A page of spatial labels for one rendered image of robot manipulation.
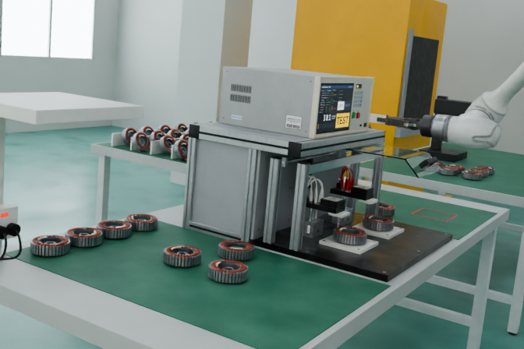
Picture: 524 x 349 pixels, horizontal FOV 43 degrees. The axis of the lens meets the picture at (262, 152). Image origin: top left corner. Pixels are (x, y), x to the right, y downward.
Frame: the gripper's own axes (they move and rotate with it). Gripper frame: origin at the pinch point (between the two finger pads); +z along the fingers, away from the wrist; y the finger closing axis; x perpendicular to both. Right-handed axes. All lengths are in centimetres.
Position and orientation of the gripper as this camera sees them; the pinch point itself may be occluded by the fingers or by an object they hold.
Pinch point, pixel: (378, 118)
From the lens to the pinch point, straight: 239.6
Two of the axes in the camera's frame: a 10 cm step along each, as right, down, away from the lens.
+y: 5.4, -0.9, 8.4
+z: -8.4, -1.6, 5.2
